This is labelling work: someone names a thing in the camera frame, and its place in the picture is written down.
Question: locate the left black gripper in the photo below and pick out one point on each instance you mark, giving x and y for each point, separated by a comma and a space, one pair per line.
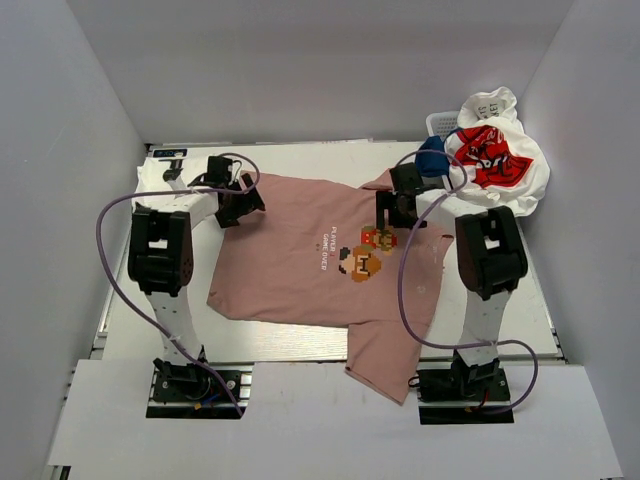
248, 202

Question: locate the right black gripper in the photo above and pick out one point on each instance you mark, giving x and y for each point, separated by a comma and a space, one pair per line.
384, 201

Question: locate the blue t shirt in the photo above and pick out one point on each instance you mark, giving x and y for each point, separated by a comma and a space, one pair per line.
433, 165

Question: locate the white red print t shirt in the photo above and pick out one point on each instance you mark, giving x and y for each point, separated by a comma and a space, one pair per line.
505, 167

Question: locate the pink t shirt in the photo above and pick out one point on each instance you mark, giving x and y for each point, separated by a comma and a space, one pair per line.
309, 260

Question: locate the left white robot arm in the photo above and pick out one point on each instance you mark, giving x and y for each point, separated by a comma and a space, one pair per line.
161, 254

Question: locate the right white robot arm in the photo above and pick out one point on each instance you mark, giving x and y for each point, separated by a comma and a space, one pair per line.
490, 257

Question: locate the white plastic basket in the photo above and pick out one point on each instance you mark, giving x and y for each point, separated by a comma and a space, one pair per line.
441, 124

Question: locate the folded white t shirt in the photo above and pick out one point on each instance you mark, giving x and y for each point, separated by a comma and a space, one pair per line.
150, 178

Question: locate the white text t shirt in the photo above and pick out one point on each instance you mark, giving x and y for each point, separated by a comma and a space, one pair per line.
500, 103

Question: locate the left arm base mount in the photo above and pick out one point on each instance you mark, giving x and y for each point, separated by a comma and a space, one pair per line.
188, 392

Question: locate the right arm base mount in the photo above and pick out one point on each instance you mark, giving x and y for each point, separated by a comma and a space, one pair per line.
462, 394

